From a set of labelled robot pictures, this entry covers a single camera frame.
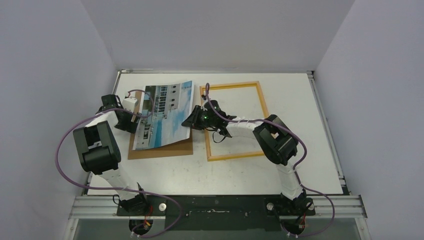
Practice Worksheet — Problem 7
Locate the printed building photo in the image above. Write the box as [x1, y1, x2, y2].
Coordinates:
[132, 80, 194, 150]

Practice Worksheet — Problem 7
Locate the yellow wooden picture frame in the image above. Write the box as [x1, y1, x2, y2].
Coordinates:
[203, 81, 270, 162]

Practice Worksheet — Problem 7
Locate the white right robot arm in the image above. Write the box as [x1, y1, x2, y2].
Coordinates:
[181, 100, 305, 215]

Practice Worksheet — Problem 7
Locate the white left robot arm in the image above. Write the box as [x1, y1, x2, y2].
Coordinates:
[73, 94, 149, 216]

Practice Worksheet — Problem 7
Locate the brown cardboard backing board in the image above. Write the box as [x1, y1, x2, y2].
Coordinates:
[128, 93, 193, 160]

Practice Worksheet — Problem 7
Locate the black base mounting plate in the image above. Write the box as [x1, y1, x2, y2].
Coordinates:
[114, 195, 316, 232]

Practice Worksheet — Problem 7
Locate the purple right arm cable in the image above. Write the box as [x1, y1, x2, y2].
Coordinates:
[204, 82, 336, 239]

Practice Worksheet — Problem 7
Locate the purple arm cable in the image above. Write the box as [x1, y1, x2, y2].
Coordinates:
[204, 82, 336, 239]
[54, 88, 183, 240]

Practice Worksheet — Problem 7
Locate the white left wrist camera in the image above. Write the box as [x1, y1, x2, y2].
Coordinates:
[121, 96, 139, 113]

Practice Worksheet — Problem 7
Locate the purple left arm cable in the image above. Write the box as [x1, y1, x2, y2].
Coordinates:
[54, 88, 183, 240]

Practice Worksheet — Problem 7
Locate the aluminium front rail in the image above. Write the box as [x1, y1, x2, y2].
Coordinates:
[69, 195, 368, 219]

